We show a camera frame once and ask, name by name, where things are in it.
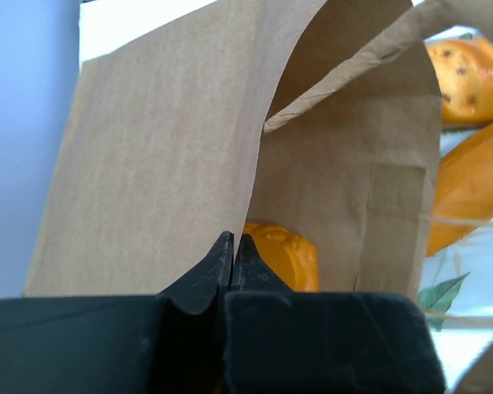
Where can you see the short fake bread loaf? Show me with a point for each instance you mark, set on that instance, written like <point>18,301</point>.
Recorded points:
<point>464,190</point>

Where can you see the long scored fake baguette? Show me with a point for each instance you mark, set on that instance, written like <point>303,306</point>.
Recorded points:
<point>464,70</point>

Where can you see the brown paper bag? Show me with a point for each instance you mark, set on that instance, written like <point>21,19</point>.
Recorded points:
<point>322,117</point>

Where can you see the small fake bread piece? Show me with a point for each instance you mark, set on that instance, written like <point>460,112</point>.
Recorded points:
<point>292,257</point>

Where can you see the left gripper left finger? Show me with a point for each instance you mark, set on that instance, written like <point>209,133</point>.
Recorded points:
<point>170,342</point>

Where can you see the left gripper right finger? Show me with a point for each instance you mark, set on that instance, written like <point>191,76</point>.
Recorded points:
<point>280,341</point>

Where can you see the floral white serving tray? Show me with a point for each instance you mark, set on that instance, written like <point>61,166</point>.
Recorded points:
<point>456,289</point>

